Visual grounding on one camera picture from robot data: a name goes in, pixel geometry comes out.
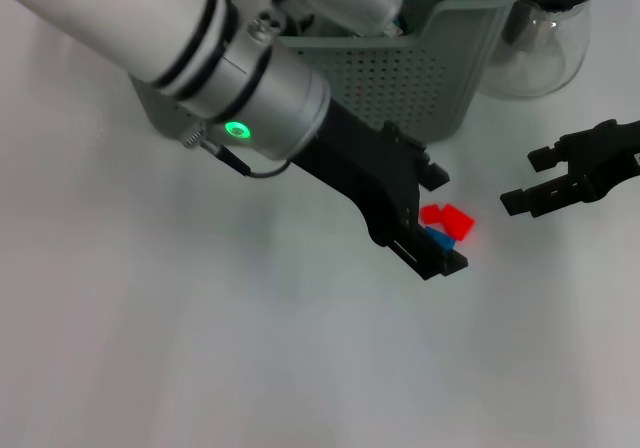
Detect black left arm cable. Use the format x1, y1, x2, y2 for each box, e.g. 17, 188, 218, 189
184, 127, 292, 179

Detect grey-green perforated storage bin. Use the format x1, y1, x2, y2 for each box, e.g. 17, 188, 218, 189
129, 0, 536, 144

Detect clear glass carafe black lid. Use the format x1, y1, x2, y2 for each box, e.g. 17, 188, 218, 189
482, 0, 600, 100

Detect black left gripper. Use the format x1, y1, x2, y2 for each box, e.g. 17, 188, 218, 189
292, 101, 469, 282

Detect orange-red slope brick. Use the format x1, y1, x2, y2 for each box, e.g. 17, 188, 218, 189
440, 203, 477, 242

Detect blue toy brick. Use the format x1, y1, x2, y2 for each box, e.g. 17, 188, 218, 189
424, 225, 457, 250

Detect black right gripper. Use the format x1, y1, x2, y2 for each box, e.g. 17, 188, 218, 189
500, 120, 640, 218

